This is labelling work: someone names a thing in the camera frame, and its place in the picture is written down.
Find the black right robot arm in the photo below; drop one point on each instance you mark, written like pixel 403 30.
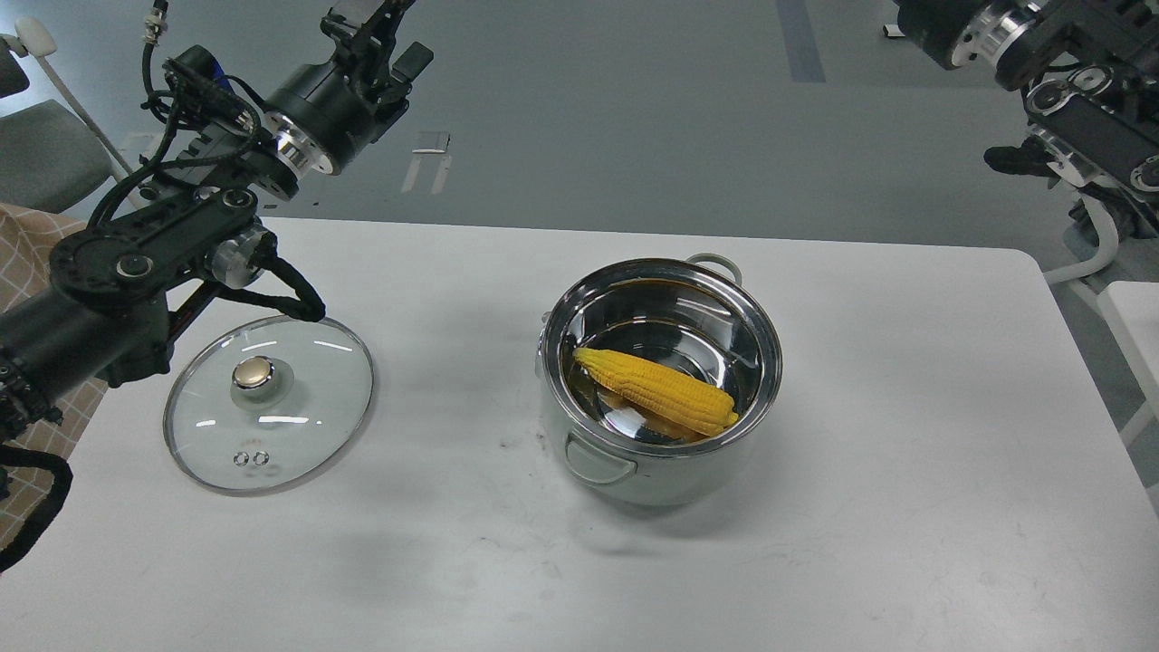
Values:
pixel 1086 74

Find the stainless steel pot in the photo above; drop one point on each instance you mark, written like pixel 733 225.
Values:
pixel 691 316

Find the yellow toy corn cob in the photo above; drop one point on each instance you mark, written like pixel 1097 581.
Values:
pixel 668 393

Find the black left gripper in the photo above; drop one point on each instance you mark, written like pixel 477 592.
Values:
pixel 326 113

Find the grey office chair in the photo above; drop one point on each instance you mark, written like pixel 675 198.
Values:
pixel 54 153

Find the beige checkered cloth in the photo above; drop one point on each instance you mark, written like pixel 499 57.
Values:
pixel 29 235

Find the white chair with grey cloth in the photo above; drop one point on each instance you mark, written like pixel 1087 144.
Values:
pixel 1112 235

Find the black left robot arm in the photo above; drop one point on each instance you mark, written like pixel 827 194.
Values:
pixel 182 229

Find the glass pot lid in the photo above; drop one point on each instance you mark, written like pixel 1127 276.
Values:
pixel 269 405

